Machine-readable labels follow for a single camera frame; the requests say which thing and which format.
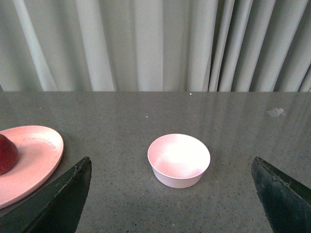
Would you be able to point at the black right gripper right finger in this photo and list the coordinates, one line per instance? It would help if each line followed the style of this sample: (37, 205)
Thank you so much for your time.
(286, 201)

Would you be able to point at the pale pink bowl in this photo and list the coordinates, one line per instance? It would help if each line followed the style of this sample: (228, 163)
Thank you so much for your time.
(178, 160)

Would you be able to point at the clear tape scrap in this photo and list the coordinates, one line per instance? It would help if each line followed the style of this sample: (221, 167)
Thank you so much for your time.
(276, 112)

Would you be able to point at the white curtain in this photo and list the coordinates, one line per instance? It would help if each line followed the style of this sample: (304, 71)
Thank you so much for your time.
(155, 45)

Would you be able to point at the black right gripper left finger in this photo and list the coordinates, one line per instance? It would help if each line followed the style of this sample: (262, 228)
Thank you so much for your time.
(56, 208)

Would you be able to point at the pink plate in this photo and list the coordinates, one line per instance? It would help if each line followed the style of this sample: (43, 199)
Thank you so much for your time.
(40, 151)

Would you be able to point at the red apple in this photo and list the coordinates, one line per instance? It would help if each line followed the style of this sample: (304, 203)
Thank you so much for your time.
(8, 154)

